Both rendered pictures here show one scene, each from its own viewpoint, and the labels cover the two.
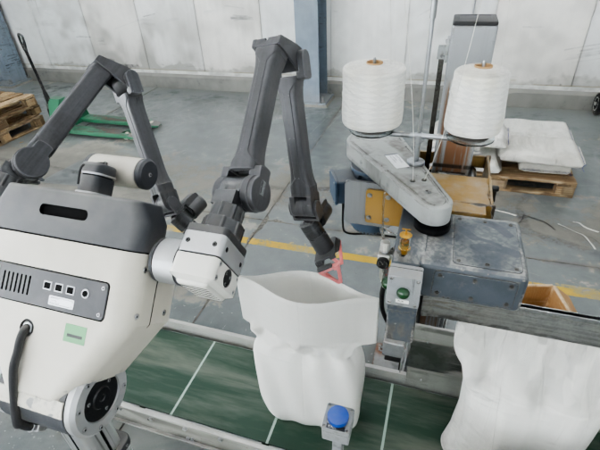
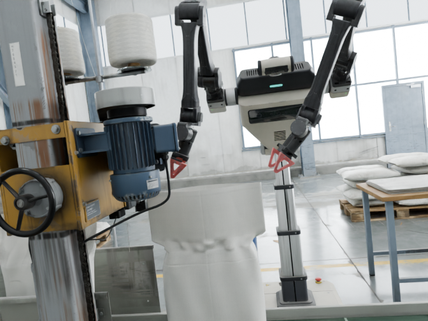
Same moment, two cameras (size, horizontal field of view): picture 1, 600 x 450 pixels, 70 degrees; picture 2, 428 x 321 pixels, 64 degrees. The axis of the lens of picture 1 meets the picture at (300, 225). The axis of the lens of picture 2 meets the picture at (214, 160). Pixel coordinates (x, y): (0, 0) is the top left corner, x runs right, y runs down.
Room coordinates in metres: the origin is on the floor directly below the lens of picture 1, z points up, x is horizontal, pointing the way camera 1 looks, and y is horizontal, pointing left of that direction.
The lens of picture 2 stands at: (2.38, -0.23, 1.24)
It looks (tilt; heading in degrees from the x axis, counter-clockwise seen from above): 4 degrees down; 168
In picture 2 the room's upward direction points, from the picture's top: 6 degrees counter-clockwise
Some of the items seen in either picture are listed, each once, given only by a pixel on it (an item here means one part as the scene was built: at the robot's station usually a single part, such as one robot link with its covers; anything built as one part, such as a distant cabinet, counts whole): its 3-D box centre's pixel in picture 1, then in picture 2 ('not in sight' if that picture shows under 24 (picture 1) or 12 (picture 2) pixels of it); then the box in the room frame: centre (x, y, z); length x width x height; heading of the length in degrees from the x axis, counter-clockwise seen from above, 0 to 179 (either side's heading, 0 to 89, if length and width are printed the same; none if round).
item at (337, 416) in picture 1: (337, 417); not in sight; (0.68, -0.08, 0.84); 0.06 x 0.06 x 0.02
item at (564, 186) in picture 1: (495, 162); not in sight; (3.63, -1.90, 0.07); 1.20 x 0.82 x 0.14; 70
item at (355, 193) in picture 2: not in sight; (371, 192); (-1.52, 2.59, 0.33); 0.66 x 0.43 x 0.13; 70
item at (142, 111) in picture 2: not in sight; (127, 114); (1.27, -0.25, 1.35); 0.12 x 0.12 x 0.04
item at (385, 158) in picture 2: not in sight; (406, 157); (-1.71, 3.31, 0.69); 0.66 x 0.42 x 0.13; 67
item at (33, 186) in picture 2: not in sight; (40, 197); (1.34, -0.51, 1.14); 0.11 x 0.06 x 0.11; 70
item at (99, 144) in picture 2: not in sight; (99, 141); (1.27, -0.35, 1.27); 0.12 x 0.09 x 0.09; 160
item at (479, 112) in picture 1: (477, 99); (62, 52); (1.04, -0.46, 1.61); 0.15 x 0.14 x 0.17; 70
